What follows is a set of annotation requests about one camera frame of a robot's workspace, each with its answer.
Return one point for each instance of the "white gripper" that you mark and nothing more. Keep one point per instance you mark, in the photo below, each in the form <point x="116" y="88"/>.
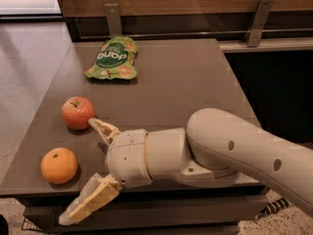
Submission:
<point x="127" y="157"/>

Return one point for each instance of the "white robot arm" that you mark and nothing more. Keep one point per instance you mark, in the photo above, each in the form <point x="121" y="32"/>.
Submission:
<point x="210" y="151"/>

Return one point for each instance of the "orange fruit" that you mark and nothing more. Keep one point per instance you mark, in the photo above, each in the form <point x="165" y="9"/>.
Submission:
<point x="59" y="166"/>

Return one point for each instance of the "red apple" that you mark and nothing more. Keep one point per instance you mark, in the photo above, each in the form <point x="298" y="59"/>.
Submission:
<point x="76" y="112"/>

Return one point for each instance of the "green snack bag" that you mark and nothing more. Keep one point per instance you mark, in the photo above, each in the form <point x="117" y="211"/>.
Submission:
<point x="115" y="60"/>

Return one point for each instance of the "grey table drawer base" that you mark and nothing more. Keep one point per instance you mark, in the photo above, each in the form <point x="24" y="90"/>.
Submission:
<point x="176" y="212"/>

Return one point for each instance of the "left metal bracket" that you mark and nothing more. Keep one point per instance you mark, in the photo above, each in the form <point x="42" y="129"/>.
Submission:
<point x="113" y="19"/>

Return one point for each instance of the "metal bracket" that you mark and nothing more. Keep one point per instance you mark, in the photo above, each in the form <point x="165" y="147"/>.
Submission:
<point x="113" y="19"/>
<point x="254" y="33"/>

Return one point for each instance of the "right metal bracket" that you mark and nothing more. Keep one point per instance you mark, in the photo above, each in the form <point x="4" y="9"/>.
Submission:
<point x="254" y="33"/>

